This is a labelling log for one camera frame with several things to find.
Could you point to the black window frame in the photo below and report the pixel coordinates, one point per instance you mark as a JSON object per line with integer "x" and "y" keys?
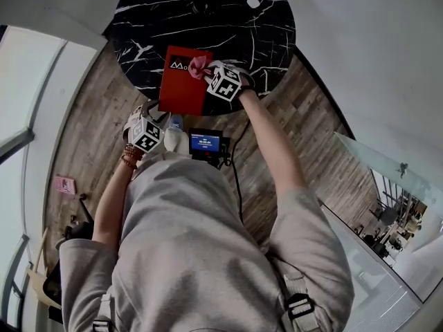
{"x": 17, "y": 144}

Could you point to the light blue sneaker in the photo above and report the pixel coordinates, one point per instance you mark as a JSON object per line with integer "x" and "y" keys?
{"x": 176, "y": 121}

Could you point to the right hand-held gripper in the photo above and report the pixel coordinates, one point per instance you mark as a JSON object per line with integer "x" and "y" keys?
{"x": 225, "y": 85}

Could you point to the beige trousers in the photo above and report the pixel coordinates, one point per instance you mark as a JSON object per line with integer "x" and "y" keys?
{"x": 176, "y": 140}

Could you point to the black drinking bottle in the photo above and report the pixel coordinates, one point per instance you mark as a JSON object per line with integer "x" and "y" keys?
{"x": 204, "y": 3}

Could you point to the frosted glass door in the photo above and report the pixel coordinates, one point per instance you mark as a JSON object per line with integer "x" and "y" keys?
{"x": 363, "y": 164}

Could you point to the black marble round table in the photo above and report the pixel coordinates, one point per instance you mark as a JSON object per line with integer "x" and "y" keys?
{"x": 225, "y": 40}

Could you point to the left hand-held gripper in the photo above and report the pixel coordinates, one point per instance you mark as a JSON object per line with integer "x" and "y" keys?
{"x": 147, "y": 137}

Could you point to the person's right forearm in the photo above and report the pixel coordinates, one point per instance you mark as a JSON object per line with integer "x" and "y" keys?
{"x": 273, "y": 150}

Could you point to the pink cloth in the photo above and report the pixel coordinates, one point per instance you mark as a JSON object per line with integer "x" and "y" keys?
{"x": 199, "y": 66}

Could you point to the black monitor with blue screen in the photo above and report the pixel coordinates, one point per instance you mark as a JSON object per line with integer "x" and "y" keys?
{"x": 206, "y": 144}

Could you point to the small white rounded pad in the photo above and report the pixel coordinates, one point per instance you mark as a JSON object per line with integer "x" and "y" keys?
{"x": 253, "y": 2}

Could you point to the grey sweatshirt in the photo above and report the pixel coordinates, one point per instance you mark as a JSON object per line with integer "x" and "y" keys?
{"x": 194, "y": 254}

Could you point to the red hardcover book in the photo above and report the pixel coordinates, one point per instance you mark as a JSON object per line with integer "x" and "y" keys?
{"x": 180, "y": 88}

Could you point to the black office chair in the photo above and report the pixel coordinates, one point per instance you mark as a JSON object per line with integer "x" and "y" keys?
{"x": 79, "y": 230}

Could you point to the light wooden frame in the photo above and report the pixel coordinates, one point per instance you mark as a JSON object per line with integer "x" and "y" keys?
{"x": 36, "y": 283}

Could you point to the pink booklet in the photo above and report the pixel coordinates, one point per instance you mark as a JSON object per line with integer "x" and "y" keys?
{"x": 65, "y": 185}

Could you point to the person's left forearm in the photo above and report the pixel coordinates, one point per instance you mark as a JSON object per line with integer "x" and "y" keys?
{"x": 110, "y": 199}

